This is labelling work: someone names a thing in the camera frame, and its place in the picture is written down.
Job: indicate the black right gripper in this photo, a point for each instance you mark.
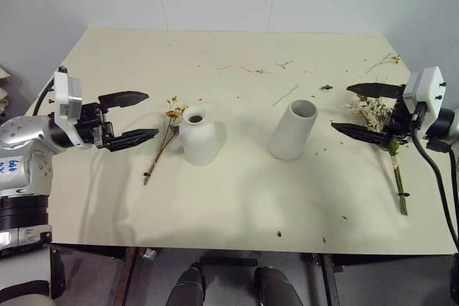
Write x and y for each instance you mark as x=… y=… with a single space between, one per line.
x=403 y=119

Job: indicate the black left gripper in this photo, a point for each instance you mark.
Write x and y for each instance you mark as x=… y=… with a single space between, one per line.
x=94 y=125

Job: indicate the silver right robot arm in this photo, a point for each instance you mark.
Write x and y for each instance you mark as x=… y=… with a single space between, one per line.
x=446 y=121

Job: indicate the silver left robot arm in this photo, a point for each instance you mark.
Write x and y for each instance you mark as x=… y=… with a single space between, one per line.
x=30 y=134

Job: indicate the white bottle-shaped ceramic vase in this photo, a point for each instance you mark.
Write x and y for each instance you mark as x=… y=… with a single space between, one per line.
x=198 y=139

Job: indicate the white cylindrical ceramic vase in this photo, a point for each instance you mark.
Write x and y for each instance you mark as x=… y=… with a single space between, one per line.
x=292 y=130

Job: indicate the white dried flower bouquet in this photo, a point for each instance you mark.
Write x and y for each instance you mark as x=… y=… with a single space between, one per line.
x=369 y=112

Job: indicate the yellow dried flower sprig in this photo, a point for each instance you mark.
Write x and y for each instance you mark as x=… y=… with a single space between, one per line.
x=161 y=148

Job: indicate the small green dried bud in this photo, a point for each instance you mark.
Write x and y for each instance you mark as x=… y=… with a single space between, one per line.
x=326 y=87

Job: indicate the thin pale straw stem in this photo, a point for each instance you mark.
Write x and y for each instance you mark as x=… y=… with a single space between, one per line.
x=285 y=95

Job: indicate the small pale dried twig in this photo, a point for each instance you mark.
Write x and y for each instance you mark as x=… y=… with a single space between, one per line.
x=284 y=64

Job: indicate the thin dried twig fragment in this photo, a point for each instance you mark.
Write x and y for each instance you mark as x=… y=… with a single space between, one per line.
x=259 y=71

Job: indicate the brown cardboard pieces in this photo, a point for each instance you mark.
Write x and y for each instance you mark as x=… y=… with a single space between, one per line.
x=4 y=87

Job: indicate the white label with blue writing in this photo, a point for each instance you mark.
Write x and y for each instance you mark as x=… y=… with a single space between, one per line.
x=10 y=169

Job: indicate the rusty metal table leg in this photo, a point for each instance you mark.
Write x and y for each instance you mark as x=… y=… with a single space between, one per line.
x=329 y=281
x=123 y=277

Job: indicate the black bar under table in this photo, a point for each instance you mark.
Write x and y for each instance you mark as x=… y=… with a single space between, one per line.
x=229 y=260

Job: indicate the dark rounded shape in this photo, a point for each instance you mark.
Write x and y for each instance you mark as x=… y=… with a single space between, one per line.
x=276 y=286
x=186 y=286

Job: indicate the beige rounded robot body part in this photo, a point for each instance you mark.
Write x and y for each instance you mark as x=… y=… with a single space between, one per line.
x=25 y=297

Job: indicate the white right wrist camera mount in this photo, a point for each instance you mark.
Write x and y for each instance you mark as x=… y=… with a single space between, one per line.
x=432 y=87

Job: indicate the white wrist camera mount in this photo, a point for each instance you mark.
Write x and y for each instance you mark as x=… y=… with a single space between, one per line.
x=62 y=87
x=432 y=87

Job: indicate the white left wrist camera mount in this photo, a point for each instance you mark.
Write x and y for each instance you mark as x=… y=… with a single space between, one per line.
x=62 y=87

